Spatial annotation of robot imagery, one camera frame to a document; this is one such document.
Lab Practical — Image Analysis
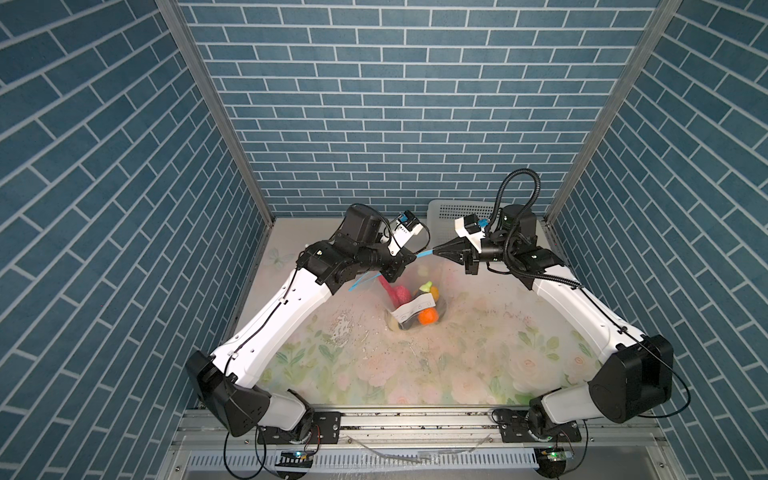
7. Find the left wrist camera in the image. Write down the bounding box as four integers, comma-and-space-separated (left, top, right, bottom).
332, 203, 421, 256

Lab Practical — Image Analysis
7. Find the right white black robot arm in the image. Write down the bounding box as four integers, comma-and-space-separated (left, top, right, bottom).
433, 233, 674, 440

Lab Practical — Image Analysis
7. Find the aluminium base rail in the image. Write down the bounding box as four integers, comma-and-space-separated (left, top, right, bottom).
158, 406, 683, 479

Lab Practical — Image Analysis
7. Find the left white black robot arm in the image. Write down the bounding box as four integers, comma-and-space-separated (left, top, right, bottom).
185, 240, 417, 443

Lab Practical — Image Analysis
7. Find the clear zip top bag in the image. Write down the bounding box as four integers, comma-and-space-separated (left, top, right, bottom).
348, 271, 447, 331

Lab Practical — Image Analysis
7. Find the orange crinkled food toy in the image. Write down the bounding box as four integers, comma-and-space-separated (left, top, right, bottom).
417, 307, 439, 325

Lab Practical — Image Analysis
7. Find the white plastic mesh basket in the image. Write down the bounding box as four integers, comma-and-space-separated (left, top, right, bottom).
425, 199, 502, 247

